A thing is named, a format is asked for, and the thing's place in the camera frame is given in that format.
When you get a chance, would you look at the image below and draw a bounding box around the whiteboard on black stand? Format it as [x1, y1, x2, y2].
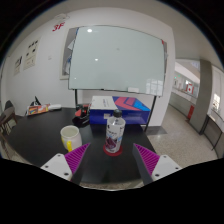
[68, 25, 168, 133]

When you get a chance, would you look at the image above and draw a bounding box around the white mug with yellow handle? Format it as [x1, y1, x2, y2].
[59, 124, 83, 153]

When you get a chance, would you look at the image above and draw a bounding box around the black metal frame furniture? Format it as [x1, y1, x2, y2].
[199, 113, 224, 158]

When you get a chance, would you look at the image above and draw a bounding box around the small white flat object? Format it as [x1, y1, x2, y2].
[48, 103, 63, 111]

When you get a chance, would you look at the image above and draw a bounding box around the clear plastic drink bottle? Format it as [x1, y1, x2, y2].
[104, 109, 127, 155]

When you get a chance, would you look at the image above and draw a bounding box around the red and black desk object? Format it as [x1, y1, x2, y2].
[72, 103, 92, 128]

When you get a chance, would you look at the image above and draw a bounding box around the orange colourful flat box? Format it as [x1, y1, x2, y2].
[26, 104, 51, 117]

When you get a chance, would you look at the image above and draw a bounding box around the red and white wall picture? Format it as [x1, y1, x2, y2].
[185, 83, 195, 95]

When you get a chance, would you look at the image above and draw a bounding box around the red floor cabinet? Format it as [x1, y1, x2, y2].
[187, 105, 195, 120]

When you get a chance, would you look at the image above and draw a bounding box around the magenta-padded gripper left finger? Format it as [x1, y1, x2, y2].
[40, 142, 92, 186]

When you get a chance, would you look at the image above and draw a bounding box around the blue cardboard box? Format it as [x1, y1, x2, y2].
[88, 95, 152, 126]

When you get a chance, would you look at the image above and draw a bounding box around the small white wall poster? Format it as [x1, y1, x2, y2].
[13, 55, 23, 76]

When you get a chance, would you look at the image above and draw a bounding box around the flat round red coaster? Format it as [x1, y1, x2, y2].
[102, 143, 123, 157]

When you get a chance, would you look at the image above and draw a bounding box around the large white wall poster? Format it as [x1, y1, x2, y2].
[23, 37, 42, 71]

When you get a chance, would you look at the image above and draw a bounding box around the wall notice board with papers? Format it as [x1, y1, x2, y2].
[59, 27, 79, 81]

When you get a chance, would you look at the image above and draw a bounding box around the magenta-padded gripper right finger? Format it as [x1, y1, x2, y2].
[132, 142, 184, 186]

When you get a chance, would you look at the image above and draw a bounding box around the brown wooden chair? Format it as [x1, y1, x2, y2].
[0, 99, 18, 158]

